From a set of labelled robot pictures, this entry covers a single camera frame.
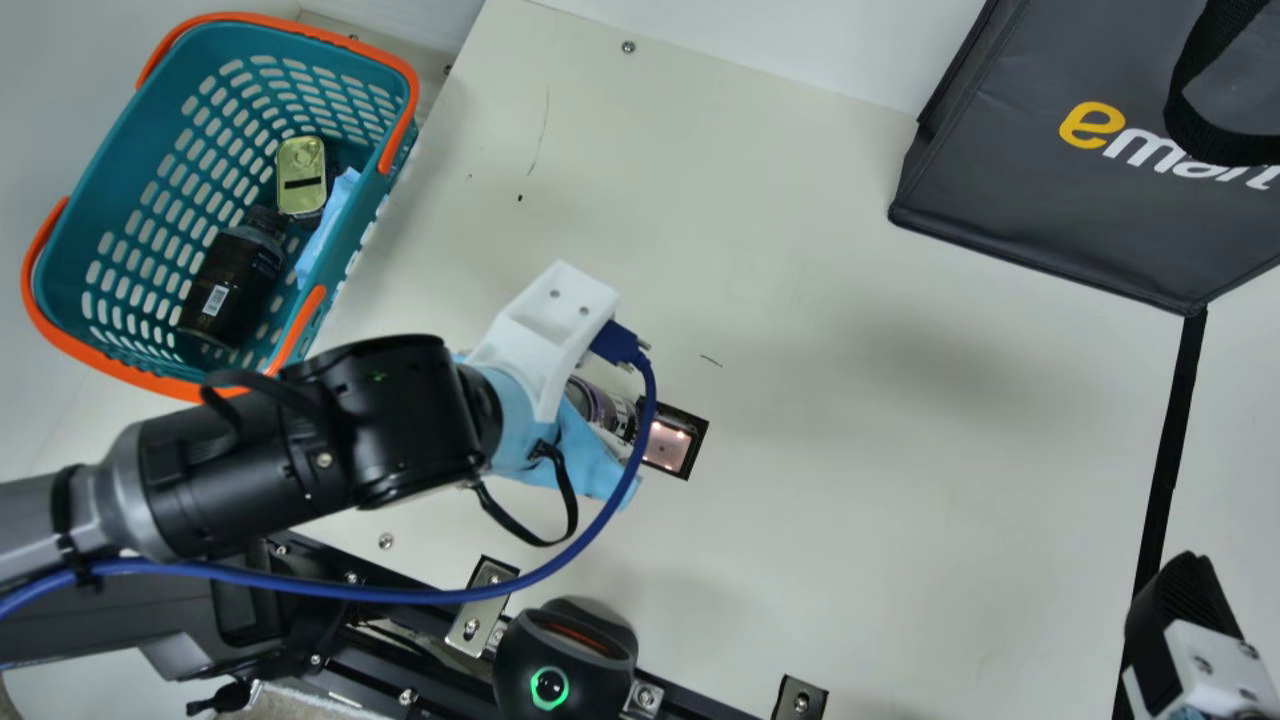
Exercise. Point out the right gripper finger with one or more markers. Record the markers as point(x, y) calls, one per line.
point(1180, 640)

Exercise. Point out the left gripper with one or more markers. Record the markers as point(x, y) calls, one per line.
point(585, 460)

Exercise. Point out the purple can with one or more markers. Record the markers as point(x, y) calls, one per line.
point(605, 408)

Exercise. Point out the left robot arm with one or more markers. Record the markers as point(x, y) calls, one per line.
point(300, 450)

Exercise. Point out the small square scanner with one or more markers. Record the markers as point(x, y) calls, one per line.
point(675, 445)

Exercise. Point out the teal shopping basket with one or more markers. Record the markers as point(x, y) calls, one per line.
point(130, 150)

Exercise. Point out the black strip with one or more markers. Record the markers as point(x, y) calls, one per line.
point(1165, 470)

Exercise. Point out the black device with green light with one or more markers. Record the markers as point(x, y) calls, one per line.
point(565, 660)

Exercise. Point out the pale blue packet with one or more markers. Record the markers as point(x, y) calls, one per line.
point(325, 235)

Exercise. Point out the dark coffee bottle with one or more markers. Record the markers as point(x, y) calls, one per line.
point(232, 282)

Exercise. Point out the gold rectangular tin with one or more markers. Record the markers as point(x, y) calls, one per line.
point(301, 176)

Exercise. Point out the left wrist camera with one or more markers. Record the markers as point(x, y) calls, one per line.
point(545, 325)

